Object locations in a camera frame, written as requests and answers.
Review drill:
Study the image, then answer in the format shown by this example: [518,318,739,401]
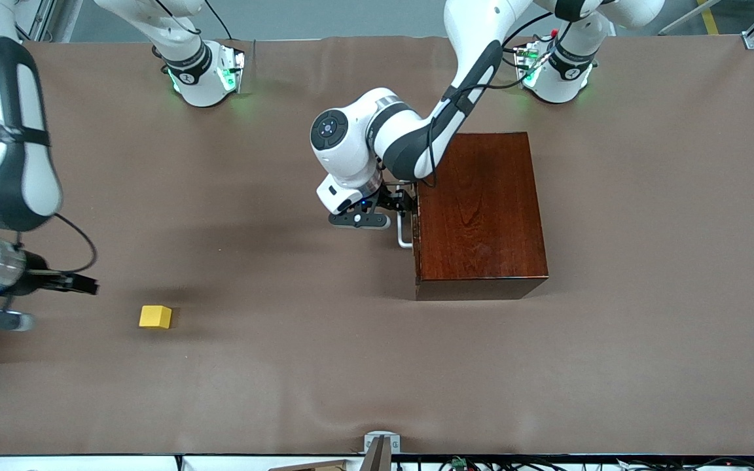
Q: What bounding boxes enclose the light wood drawer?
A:
[395,183,420,251]

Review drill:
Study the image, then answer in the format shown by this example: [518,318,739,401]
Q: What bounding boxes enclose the yellow block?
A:
[139,305,173,330]

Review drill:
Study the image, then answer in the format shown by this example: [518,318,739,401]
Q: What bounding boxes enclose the dark brown wooden cabinet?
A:
[412,131,549,302]

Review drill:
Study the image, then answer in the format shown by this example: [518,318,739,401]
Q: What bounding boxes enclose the brown table cover mat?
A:
[0,35,754,457]

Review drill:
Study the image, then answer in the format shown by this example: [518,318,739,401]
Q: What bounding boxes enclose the light wooden board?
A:
[267,459,351,471]

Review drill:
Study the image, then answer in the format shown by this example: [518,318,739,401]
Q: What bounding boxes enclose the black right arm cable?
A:
[14,213,99,275]

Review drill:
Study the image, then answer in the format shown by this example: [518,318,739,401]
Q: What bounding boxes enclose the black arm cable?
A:
[14,213,99,275]
[416,12,577,188]

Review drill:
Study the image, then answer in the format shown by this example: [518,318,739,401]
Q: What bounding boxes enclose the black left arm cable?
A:
[416,12,577,188]

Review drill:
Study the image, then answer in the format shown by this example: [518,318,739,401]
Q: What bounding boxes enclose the metal bracket with beam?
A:
[361,431,402,471]

